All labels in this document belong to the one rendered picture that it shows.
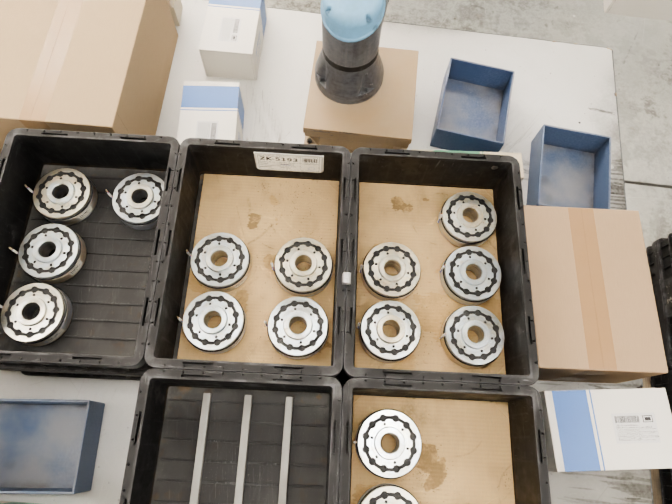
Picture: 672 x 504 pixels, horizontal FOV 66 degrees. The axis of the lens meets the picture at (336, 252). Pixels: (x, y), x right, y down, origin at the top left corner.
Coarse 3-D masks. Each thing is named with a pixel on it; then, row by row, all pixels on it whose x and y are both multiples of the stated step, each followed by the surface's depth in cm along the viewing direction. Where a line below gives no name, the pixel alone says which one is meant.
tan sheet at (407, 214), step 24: (360, 192) 100; (384, 192) 100; (408, 192) 100; (432, 192) 101; (456, 192) 101; (480, 192) 101; (360, 216) 98; (384, 216) 98; (408, 216) 99; (432, 216) 99; (360, 240) 97; (384, 240) 97; (408, 240) 97; (432, 240) 97; (360, 264) 95; (432, 264) 95; (360, 288) 93; (432, 288) 94; (360, 312) 92; (432, 312) 92; (432, 336) 91; (360, 360) 89; (408, 360) 89; (432, 360) 89; (504, 360) 90
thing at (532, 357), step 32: (352, 160) 91; (448, 160) 92; (480, 160) 92; (512, 160) 92; (352, 192) 89; (352, 224) 87; (352, 256) 86; (352, 288) 83; (352, 320) 81; (352, 352) 79; (512, 384) 79
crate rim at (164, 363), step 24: (192, 144) 91; (216, 144) 91; (240, 144) 91; (264, 144) 91; (288, 144) 92; (312, 144) 92; (168, 216) 86; (168, 240) 85; (168, 264) 83; (336, 312) 81; (336, 336) 80; (168, 360) 78; (192, 360) 78; (336, 360) 79
